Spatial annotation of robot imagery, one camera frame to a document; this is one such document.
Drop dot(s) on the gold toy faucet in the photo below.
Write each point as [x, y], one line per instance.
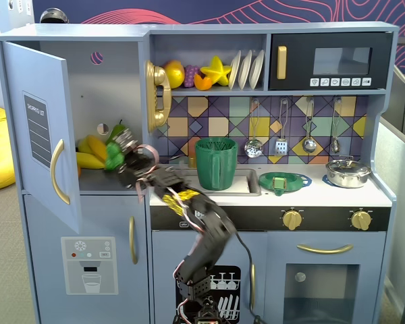
[191, 162]

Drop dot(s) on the black toy microwave door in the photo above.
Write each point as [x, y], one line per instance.
[300, 64]

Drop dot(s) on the white toy plate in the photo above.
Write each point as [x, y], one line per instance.
[245, 71]
[256, 69]
[235, 71]

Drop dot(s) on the metal slotted spatula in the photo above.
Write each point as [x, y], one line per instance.
[281, 148]

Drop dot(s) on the blue oven door with window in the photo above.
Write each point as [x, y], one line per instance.
[276, 276]

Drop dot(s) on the steel toy pot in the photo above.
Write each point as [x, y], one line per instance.
[349, 179]

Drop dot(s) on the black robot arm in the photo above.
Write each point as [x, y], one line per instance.
[212, 233]

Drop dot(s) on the green toy pear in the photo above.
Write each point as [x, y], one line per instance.
[116, 130]

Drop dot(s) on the grey toy sink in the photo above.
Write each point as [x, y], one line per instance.
[246, 184]

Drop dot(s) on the metal skimmer spoon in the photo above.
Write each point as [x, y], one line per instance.
[254, 148]

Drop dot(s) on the metal hanging spoon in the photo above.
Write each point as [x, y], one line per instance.
[335, 145]

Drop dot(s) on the metal ladle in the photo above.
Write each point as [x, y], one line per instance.
[309, 145]

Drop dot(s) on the yellow toy starfruit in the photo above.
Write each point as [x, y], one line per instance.
[216, 71]

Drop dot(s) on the purple toy grapes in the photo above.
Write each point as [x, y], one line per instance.
[190, 76]

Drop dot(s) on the large yellow toy banana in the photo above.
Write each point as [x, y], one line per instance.
[98, 146]

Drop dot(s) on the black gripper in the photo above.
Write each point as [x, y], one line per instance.
[125, 156]

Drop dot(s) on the green plastic cup recipient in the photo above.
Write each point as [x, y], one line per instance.
[216, 168]

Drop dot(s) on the green toy pineapple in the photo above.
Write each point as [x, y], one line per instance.
[113, 156]

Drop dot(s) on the gold stove knob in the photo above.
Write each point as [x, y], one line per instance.
[292, 219]
[360, 219]

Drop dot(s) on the blue dishwasher door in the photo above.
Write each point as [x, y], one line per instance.
[165, 249]

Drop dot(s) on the yellow toy lemon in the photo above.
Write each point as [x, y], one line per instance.
[175, 74]

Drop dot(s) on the orange toy fruit slice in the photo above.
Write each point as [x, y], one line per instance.
[202, 83]

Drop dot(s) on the blue fridge door with list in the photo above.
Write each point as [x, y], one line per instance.
[40, 74]

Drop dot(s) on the black helmet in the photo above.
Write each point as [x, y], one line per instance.
[54, 15]

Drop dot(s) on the blue toy play kitchen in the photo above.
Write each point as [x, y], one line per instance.
[290, 202]

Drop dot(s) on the green round lid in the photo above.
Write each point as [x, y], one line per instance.
[266, 182]

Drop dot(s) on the steel pot lid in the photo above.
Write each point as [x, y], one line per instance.
[347, 166]

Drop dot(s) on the gold toy telephone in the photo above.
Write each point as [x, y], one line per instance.
[158, 77]

